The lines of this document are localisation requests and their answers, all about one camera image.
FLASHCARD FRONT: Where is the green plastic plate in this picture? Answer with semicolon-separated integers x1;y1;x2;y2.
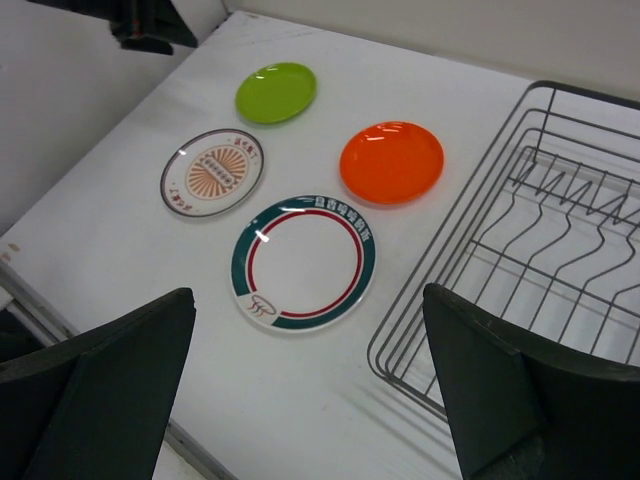
235;62;317;124

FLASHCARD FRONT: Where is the grey wire dish rack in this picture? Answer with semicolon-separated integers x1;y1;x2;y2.
367;81;639;418

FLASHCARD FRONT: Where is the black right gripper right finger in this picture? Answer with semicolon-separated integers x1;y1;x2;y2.
422;283;639;479

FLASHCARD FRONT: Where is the white plate orange sunburst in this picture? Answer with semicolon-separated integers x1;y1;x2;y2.
160;128;265;218

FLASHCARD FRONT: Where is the orange plastic plate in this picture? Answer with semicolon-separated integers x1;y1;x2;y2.
339;121;445;205

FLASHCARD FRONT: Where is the white plate teal rim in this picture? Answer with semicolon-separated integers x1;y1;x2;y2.
230;195;378;334

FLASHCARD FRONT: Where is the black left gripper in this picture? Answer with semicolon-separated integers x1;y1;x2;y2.
109;0;198;55

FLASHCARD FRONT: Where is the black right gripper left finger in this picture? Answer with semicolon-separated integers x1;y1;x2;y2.
1;288;196;479

